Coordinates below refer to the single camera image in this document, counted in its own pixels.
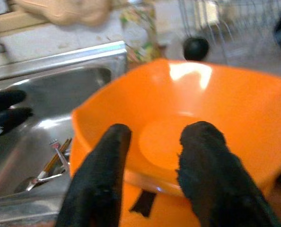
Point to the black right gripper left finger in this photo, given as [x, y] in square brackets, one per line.
[100, 184]

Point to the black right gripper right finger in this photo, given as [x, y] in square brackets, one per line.
[216, 179]

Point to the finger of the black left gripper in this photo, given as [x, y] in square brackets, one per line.
[5, 99]
[8, 121]

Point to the brown wooden chopstick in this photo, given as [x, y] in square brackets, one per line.
[66, 145]
[51, 163]

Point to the metal spoon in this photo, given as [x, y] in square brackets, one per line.
[29, 183]

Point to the black tape strip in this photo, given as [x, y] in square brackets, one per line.
[144, 203]

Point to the stainless steel sink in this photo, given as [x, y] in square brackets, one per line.
[60, 94]

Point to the wooden window sill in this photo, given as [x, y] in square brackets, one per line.
[12, 22]

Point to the beige cloth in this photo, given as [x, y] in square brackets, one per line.
[67, 10]

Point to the black round knob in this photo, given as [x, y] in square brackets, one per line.
[196, 48]

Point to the cream mug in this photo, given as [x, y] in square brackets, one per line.
[209, 13]

